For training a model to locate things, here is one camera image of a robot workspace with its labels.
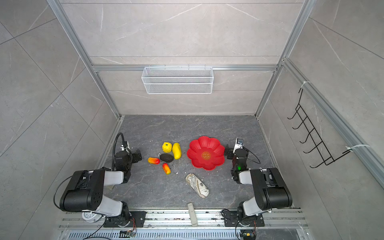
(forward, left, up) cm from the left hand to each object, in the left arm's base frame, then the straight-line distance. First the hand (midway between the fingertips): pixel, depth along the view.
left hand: (130, 147), depth 93 cm
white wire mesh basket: (+38, -31, +24) cm, 55 cm away
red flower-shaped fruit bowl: (-2, -49, -6) cm, 49 cm away
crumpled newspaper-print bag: (-24, -42, -3) cm, 48 cm away
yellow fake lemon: (0, -23, -1) cm, 23 cm away
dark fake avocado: (-6, -23, -3) cm, 24 cm away
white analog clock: (-37, +11, -3) cm, 39 cm away
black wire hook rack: (-12, -96, +27) cm, 101 cm away
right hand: (-1, -67, +2) cm, 67 cm away
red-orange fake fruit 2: (-13, -24, -4) cm, 28 cm away
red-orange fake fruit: (-7, -15, -4) cm, 18 cm away
